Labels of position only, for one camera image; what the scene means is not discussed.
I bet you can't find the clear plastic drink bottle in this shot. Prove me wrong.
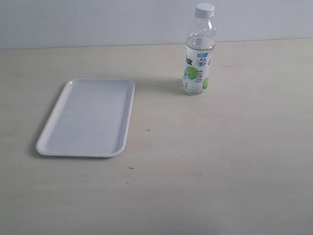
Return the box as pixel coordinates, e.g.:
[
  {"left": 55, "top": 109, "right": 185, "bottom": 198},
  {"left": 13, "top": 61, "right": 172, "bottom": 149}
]
[{"left": 182, "top": 17, "right": 216, "bottom": 94}]

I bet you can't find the white bottle cap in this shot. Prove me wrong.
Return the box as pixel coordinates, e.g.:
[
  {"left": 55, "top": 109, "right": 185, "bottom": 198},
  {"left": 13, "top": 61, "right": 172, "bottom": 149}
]
[{"left": 195, "top": 2, "right": 215, "bottom": 19}]

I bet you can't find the white rectangular plastic tray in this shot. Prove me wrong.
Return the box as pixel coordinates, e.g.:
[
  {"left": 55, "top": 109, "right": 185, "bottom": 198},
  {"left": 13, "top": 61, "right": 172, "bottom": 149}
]
[{"left": 36, "top": 78, "right": 135, "bottom": 158}]

